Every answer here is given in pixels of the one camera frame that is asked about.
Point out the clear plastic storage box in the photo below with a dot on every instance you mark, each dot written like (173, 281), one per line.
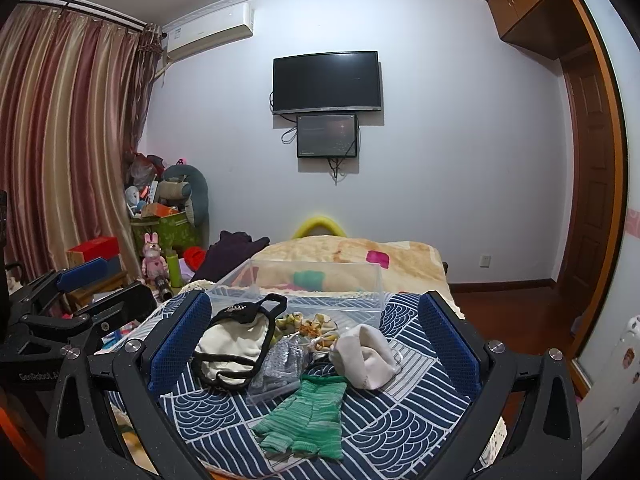
(350, 293)

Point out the white sock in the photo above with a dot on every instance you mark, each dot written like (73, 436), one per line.
(362, 355)

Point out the green bottle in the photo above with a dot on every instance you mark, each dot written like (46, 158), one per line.
(174, 270)

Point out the grey green plush toy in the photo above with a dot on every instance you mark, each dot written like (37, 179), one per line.
(184, 186)

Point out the pink rabbit figure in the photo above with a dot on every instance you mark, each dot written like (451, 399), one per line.
(154, 266)

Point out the beige fleece blanket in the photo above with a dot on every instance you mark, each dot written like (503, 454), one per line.
(406, 266)

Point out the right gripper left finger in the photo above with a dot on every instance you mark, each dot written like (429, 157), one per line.
(146, 369)

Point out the black and white cloth bag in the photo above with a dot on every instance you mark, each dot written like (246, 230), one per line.
(236, 341)

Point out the silver glitter plastic bag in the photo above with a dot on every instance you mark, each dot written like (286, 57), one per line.
(281, 370)

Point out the black wall television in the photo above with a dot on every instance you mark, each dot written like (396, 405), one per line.
(327, 82)

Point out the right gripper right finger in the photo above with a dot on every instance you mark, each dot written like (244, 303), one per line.
(485, 377)

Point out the red plush item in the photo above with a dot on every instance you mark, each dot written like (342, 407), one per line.
(194, 257)

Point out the small black wall monitor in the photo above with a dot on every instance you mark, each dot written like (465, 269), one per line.
(327, 136)

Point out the dark purple clothing pile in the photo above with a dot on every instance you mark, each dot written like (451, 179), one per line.
(229, 252)

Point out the brown wooden door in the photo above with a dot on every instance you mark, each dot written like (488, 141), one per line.
(600, 178)

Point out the floral patterned scrunchie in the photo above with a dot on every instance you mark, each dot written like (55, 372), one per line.
(320, 330)

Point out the striped red gold curtain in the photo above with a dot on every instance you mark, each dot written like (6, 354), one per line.
(74, 94)

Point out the blue patterned tablecloth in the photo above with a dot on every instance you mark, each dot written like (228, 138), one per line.
(391, 433)

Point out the white air conditioner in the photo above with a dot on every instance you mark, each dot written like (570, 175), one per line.
(210, 31)

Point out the yellow foam headrest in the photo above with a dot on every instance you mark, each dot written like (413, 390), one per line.
(318, 223)

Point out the green cardboard box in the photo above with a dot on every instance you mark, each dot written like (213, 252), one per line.
(174, 232)

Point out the wooden overhead cabinet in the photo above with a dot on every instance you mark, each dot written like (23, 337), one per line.
(550, 28)

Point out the red box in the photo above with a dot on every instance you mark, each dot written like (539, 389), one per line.
(105, 247)

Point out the green knitted glove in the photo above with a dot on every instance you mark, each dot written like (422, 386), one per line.
(308, 422)

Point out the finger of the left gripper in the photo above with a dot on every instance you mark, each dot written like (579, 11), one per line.
(82, 272)
(132, 303)

